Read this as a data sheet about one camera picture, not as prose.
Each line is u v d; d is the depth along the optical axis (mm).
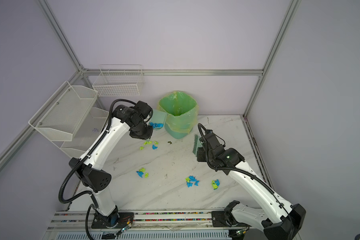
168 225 733
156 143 1033
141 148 1008
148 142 1039
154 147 1010
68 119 782
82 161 446
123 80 956
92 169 447
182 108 1075
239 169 441
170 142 1043
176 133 1067
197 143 824
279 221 379
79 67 898
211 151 528
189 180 859
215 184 838
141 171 904
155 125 819
